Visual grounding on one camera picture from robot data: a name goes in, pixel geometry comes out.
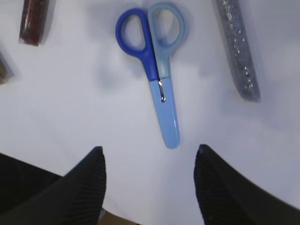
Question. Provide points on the red glitter pen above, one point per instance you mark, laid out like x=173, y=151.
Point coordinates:
x=33, y=19

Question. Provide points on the blue scissors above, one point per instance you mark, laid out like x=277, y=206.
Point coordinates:
x=155, y=58

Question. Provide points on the silver glitter pen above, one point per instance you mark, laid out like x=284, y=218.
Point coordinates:
x=238, y=50

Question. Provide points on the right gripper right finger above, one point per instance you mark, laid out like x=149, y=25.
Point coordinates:
x=226, y=197

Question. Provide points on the gold glitter pen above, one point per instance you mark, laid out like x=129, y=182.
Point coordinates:
x=6, y=72

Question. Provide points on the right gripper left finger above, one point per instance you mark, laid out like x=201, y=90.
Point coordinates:
x=30, y=195

